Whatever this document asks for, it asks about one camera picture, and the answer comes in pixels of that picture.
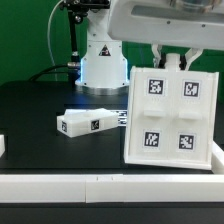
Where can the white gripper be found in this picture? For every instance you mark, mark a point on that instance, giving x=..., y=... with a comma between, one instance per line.
x=170, y=23

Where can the white front fence bar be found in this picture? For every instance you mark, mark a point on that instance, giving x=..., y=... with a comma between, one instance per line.
x=112, y=188

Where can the white cabinet top block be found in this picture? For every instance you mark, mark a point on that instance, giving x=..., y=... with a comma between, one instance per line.
x=75, y=123

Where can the white base sheet with tags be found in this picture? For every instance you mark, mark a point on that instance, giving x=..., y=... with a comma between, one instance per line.
x=122, y=117

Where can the white fence block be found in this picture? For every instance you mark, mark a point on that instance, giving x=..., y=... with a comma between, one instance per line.
x=2, y=145
x=217, y=159

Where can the white cabinet body box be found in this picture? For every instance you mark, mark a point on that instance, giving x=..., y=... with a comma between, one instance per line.
x=166, y=157

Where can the white left fence block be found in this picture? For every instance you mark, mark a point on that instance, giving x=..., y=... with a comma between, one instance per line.
x=2, y=145

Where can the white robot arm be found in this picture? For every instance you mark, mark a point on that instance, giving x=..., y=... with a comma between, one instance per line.
x=104, y=68

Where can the white right fence block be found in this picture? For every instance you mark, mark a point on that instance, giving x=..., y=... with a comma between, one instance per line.
x=217, y=159

